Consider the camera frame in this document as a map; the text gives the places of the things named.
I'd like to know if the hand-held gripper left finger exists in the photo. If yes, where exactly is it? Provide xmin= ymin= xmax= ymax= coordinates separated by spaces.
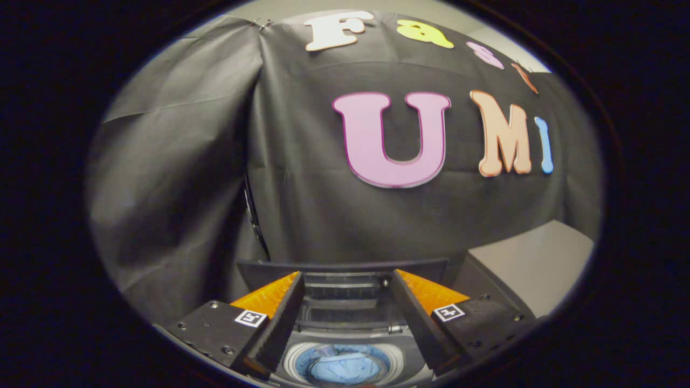
xmin=162 ymin=271 xmax=307 ymax=383

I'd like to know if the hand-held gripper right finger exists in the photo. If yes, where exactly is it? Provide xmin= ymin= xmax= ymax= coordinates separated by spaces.
xmin=390 ymin=269 xmax=540 ymax=378

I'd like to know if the light blue shirt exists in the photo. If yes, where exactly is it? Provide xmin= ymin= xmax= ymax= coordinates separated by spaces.
xmin=308 ymin=345 xmax=390 ymax=384

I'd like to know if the black backdrop cloth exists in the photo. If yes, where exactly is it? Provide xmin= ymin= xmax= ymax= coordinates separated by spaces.
xmin=86 ymin=11 xmax=603 ymax=324

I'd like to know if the beige cabinet with grey top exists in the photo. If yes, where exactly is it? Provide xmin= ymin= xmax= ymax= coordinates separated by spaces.
xmin=453 ymin=220 xmax=595 ymax=320

